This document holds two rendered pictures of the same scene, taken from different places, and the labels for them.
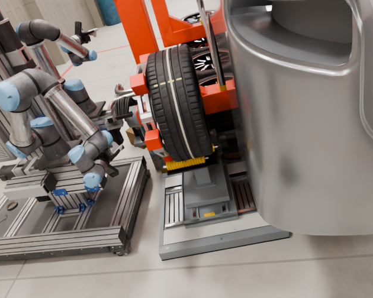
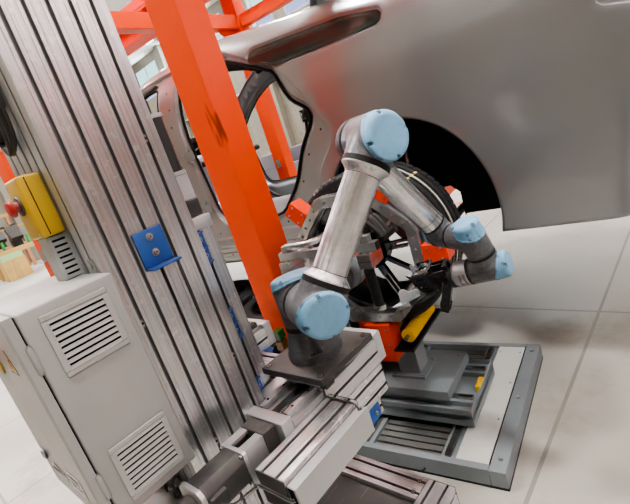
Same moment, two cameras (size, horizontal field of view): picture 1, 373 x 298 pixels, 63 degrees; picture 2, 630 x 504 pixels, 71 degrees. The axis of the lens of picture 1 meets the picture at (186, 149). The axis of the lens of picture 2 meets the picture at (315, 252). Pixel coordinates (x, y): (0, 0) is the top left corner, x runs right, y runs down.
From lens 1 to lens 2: 193 cm
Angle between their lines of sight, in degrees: 57
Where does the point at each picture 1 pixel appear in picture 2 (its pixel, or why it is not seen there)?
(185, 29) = not seen: hidden behind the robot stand
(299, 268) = (593, 360)
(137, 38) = (255, 195)
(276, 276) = (598, 379)
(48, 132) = not seen: hidden behind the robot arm
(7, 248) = not seen: outside the picture
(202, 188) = (430, 371)
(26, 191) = (342, 445)
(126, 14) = (240, 160)
